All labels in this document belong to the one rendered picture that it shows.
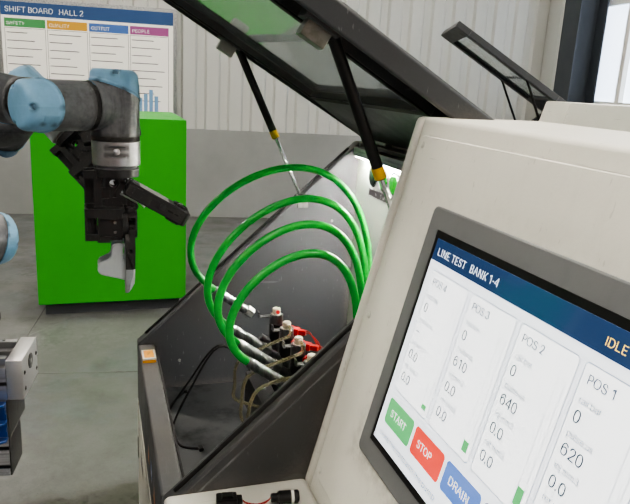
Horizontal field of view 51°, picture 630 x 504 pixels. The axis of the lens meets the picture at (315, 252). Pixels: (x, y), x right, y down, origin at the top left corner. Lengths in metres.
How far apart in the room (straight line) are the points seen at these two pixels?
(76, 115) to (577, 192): 0.70
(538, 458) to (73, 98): 0.77
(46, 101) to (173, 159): 3.48
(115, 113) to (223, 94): 6.62
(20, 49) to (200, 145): 2.07
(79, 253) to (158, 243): 0.51
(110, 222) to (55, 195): 3.39
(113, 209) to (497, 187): 0.61
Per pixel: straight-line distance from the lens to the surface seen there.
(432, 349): 0.80
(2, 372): 1.54
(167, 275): 4.64
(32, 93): 1.02
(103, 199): 1.12
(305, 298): 1.71
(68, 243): 4.55
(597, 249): 0.63
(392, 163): 1.41
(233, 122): 7.66
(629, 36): 7.23
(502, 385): 0.69
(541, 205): 0.70
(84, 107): 1.05
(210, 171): 7.69
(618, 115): 4.06
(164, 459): 1.21
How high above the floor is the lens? 1.59
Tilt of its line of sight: 14 degrees down
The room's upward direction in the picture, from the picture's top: 3 degrees clockwise
